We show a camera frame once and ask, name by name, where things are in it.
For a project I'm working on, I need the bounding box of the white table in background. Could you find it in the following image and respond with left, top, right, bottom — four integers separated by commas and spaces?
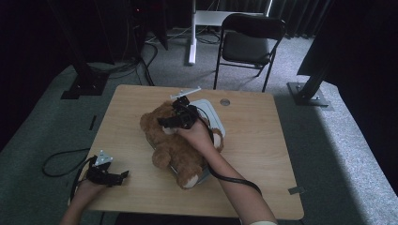
187, 0, 273, 66

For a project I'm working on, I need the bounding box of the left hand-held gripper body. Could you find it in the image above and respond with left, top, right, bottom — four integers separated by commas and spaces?
85, 149, 118, 188

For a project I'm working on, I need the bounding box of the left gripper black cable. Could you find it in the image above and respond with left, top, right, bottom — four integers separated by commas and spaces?
41, 147, 98, 203

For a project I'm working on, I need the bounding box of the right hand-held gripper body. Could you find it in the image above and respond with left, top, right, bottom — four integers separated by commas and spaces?
170, 86, 202, 130

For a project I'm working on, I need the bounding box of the person's dark lap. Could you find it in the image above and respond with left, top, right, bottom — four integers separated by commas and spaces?
114, 213, 243, 225

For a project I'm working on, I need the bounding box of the bundle of black floor cables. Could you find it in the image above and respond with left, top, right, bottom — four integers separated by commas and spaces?
87, 40, 159, 87

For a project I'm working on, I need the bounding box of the brown teddy bear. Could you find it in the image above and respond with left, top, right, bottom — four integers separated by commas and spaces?
139, 100, 225, 190

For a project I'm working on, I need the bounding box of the black folding chair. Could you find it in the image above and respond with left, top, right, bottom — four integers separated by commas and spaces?
213, 12, 287, 93

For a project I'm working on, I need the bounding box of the grey tape piece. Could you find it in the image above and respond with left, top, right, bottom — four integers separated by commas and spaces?
287, 186, 306, 196

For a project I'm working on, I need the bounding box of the dark curtain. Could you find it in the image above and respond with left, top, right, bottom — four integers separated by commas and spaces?
297, 0, 398, 196

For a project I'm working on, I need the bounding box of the person's left hand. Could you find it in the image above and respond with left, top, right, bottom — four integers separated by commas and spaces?
74, 180, 109, 209

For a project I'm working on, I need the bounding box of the person's right hand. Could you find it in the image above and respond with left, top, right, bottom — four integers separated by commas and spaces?
176, 118, 218, 158

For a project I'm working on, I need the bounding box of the black metal stand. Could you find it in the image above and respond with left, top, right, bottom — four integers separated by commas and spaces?
46, 0, 111, 100
286, 62, 333, 110

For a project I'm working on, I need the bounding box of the pale blue box lid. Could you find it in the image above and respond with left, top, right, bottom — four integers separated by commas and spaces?
188, 98, 226, 139

